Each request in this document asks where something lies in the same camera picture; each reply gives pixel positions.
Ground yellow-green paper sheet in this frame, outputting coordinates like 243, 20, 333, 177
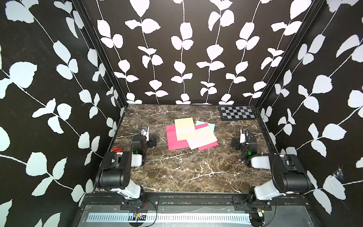
187, 126, 217, 149
175, 117, 195, 141

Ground pink paper sheet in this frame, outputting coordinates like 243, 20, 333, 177
165, 125, 189, 150
195, 123, 218, 151

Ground small red box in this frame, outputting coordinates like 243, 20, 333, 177
112, 148, 123, 153

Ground right pink paper sheet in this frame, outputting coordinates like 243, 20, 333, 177
195, 123, 218, 151

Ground left pink paper sheet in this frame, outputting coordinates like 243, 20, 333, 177
165, 125, 189, 150

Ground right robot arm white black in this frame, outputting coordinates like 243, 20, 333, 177
231, 138, 313, 201

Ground white perforated rail strip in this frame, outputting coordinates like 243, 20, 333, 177
86, 213, 251, 224

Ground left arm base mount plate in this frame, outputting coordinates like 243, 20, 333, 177
120, 194, 159, 212

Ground small electronics board with wires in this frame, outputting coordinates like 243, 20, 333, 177
128, 213, 147, 223

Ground checkerboard calibration board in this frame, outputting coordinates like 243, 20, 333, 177
218, 106, 257, 121

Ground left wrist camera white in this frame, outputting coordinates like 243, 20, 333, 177
141, 126, 149, 141

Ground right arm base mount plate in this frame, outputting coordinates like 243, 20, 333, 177
232, 194, 272, 212

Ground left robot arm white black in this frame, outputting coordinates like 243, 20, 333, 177
95, 134, 157, 201

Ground right light blue paper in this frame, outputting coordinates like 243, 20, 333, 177
195, 121, 215, 132

